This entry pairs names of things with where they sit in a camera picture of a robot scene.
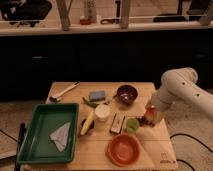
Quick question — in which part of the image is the white round container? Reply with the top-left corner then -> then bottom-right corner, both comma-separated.
95,104 -> 110,121

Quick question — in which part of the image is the red object on shelf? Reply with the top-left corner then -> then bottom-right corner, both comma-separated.
79,16 -> 92,25

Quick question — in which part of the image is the green bean pod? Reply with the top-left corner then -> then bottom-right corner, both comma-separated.
82,97 -> 99,108

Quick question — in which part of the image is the blue sponge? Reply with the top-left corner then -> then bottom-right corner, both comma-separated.
89,90 -> 106,102

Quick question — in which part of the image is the yellow banana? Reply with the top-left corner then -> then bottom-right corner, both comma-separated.
80,111 -> 95,136

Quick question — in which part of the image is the black pole beside table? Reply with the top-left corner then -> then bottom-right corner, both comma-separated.
14,123 -> 26,171

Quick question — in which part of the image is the orange bowl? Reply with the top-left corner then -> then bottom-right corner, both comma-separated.
106,134 -> 140,167

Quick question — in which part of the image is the black office chair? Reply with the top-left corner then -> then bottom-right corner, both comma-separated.
0,0 -> 52,27

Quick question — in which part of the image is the brown grapes bunch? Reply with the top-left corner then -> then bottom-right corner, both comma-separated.
138,117 -> 155,127

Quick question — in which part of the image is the black floor cable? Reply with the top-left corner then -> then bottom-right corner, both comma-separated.
169,132 -> 213,171

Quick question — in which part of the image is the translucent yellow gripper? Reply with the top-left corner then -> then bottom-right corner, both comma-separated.
145,101 -> 165,124

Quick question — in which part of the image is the green plastic tray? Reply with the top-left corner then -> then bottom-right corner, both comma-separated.
17,103 -> 79,164

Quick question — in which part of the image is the white folded cloth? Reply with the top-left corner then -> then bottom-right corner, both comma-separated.
49,122 -> 71,152

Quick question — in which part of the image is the purple bowl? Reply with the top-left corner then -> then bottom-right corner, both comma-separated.
117,85 -> 138,105

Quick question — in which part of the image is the brown rectangular box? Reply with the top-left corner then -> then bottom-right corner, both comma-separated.
110,114 -> 125,134

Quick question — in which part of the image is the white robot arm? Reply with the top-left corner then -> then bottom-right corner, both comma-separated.
145,68 -> 213,125

